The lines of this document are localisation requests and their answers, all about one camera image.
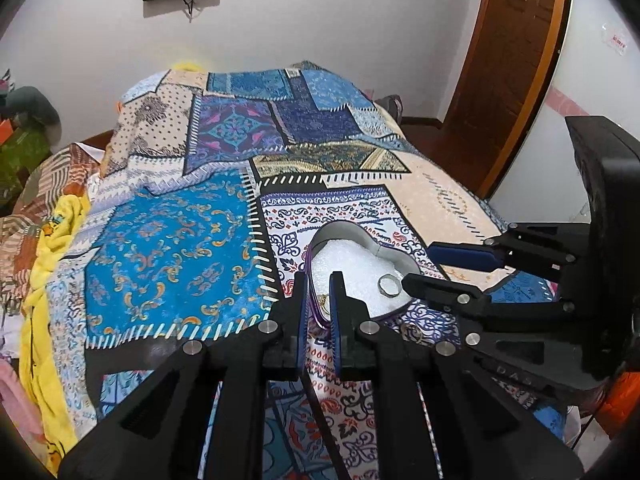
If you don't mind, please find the purple heart-shaped tin box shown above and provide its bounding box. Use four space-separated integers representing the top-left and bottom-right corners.
305 220 422 330

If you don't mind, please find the brown wooden door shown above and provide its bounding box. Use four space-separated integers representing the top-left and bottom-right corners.
441 0 568 198

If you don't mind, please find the patchwork patterned bedspread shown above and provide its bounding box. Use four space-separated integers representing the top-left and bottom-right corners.
19 58 566 480

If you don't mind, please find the dark backpack on floor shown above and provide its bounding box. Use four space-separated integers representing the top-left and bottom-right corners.
375 94 404 125

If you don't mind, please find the yellow towel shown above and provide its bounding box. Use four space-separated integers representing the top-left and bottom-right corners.
18 194 90 474

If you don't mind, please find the brown patterned pillow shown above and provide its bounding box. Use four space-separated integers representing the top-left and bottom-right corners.
1 143 99 315

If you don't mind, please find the pink cloth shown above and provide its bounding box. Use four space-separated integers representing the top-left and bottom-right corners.
0 359 43 452

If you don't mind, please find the green bag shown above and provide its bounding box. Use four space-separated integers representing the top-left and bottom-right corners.
1 72 60 207

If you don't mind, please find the gold ring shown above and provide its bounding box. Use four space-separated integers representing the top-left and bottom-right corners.
399 322 426 345

